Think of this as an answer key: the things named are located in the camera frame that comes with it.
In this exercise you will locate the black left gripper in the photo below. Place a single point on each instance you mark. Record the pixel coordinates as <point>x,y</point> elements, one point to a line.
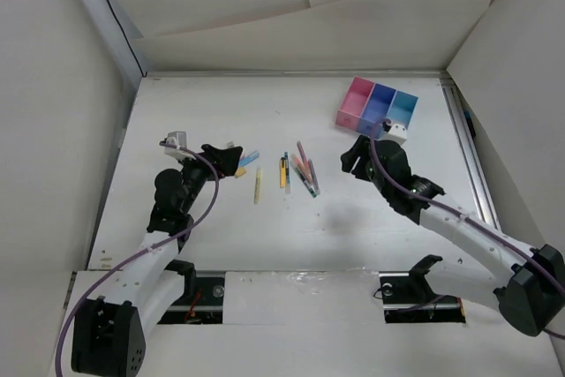
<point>224,161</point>

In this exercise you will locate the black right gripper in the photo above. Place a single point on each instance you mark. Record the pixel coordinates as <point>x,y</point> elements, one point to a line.
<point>350,157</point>

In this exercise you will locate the pale yellow highlighter pen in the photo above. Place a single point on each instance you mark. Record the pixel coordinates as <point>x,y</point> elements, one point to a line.
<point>257,186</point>

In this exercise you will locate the brown pink pen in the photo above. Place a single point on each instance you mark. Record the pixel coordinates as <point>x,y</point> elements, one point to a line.
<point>314,178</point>

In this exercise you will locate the green capped pen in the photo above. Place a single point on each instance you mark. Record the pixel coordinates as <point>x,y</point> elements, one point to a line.
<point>304,181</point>

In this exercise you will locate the orange highlighter pen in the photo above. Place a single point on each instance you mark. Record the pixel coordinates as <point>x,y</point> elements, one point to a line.
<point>300,167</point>

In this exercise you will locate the blue teal gel pen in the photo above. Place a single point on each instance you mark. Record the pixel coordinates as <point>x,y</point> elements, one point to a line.
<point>287,173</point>

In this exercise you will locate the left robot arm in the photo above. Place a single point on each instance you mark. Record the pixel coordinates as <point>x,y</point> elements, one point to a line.
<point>112,320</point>

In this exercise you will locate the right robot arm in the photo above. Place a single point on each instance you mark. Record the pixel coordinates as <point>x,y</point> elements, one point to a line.
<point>523,283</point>

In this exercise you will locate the light blue utility knife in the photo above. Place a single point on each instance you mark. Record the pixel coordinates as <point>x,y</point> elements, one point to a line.
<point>249,158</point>

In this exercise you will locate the pink container compartment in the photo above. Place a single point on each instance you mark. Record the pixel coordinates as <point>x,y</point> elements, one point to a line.
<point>353,105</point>

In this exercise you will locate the dark blue container compartment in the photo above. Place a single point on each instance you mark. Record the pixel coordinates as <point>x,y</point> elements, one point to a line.
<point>376,107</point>

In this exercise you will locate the light blue container compartment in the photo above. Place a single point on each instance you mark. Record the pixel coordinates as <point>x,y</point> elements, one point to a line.
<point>402,108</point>

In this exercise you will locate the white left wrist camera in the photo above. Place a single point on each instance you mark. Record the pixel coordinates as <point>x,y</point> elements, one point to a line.
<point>174,144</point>

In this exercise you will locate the aluminium rail right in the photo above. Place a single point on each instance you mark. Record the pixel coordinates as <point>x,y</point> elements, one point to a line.
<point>479,187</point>

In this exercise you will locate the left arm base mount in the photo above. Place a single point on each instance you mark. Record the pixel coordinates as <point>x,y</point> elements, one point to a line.
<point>202,300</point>

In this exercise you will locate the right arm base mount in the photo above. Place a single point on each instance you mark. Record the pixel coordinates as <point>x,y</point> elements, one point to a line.
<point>407,298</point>

